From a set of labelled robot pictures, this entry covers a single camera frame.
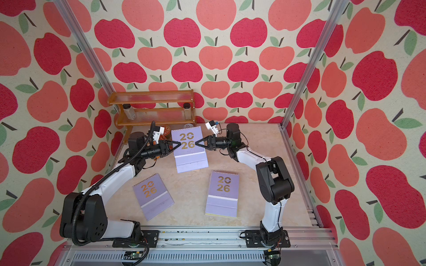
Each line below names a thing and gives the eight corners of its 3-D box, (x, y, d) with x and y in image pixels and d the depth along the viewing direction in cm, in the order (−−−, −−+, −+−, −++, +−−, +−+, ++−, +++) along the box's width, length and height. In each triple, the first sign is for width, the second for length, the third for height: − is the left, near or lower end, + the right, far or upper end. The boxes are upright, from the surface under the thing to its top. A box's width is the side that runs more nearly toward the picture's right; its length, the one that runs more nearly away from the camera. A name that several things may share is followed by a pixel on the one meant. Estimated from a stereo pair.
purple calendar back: (205, 213, 83) (205, 209, 77) (211, 176, 96) (211, 169, 91) (236, 218, 82) (238, 214, 76) (238, 179, 95) (239, 173, 89)
